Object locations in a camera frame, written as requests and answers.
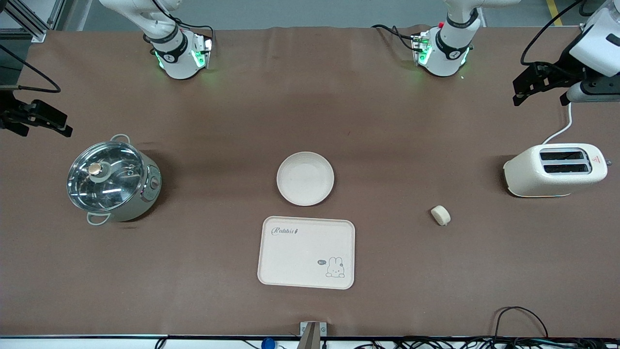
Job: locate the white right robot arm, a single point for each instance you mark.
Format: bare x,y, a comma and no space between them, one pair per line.
177,58

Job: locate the round white plate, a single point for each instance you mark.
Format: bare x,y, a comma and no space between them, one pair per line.
305,178

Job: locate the aluminium frame profile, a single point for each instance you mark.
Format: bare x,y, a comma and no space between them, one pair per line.
29,19

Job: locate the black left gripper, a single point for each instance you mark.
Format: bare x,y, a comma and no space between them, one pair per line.
563,71

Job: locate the glass pot lid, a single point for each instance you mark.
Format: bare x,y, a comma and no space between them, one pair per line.
109,186

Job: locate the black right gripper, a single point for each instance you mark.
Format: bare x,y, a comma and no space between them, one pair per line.
10,115

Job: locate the cream rabbit print tray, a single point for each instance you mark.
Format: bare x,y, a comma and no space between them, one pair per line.
300,254

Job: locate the cream two-slot toaster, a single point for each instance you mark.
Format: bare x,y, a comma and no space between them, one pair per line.
525,174

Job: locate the grey metal camera mount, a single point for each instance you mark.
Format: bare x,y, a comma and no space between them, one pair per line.
312,334

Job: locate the white steamed bun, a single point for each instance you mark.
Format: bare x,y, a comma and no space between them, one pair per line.
441,215

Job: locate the blue round cap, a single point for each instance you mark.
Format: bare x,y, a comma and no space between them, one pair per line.
268,343

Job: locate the pale green electric pot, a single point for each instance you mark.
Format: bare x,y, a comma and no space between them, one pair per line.
151,194

